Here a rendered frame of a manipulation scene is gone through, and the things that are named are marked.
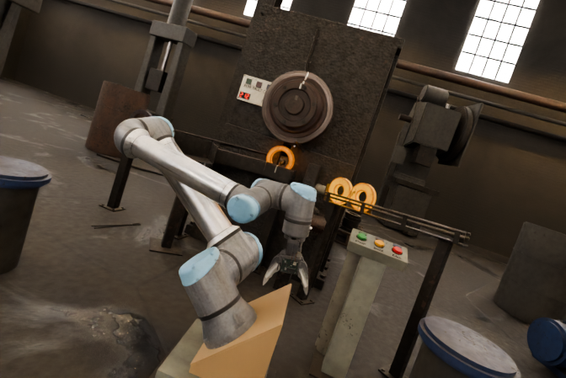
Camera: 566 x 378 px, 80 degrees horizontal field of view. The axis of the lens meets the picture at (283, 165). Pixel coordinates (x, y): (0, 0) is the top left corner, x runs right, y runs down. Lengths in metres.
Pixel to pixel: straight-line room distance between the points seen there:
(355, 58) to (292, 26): 0.49
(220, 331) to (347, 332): 0.61
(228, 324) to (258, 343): 0.12
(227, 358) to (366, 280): 0.64
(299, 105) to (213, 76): 7.30
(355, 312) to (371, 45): 1.66
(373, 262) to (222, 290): 0.64
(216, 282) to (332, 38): 1.82
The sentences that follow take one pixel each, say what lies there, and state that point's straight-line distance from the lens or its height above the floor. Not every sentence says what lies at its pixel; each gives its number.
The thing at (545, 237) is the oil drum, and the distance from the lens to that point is 3.99.
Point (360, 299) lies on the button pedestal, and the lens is 1.53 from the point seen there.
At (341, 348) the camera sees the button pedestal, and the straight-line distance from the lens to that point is 1.62.
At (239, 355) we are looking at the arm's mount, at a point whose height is 0.23.
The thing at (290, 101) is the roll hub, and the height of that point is 1.13.
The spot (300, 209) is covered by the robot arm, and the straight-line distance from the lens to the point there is 1.09.
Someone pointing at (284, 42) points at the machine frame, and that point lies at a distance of 2.52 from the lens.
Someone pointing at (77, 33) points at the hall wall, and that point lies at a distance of 12.07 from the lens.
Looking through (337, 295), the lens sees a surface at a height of 0.28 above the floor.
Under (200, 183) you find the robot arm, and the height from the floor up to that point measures 0.68.
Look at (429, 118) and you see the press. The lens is 6.35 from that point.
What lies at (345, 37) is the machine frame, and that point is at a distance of 2.47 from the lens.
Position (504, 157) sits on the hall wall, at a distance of 8.84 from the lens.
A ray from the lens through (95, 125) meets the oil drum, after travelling 4.81.
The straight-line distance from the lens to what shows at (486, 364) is 1.36.
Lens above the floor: 0.89
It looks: 4 degrees down
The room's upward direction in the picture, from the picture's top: 19 degrees clockwise
